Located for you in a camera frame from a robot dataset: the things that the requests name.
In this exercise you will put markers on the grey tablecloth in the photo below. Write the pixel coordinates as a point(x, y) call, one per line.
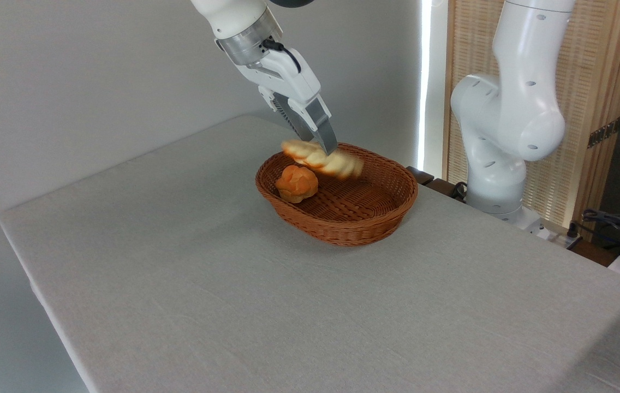
point(288, 305)

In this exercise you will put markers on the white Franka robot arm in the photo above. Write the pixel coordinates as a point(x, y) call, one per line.
point(512, 109)

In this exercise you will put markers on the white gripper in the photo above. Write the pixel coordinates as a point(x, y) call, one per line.
point(288, 76)

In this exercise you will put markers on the dark wooden furniture piece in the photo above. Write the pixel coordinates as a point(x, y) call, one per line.
point(422, 176)

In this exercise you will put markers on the round orange bread bun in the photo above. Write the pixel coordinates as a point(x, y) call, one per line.
point(296, 184)

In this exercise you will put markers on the pale braided bread loaf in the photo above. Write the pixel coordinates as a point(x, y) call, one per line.
point(337, 162)

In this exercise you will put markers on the brown oval wicker basket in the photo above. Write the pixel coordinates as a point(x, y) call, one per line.
point(353, 224)

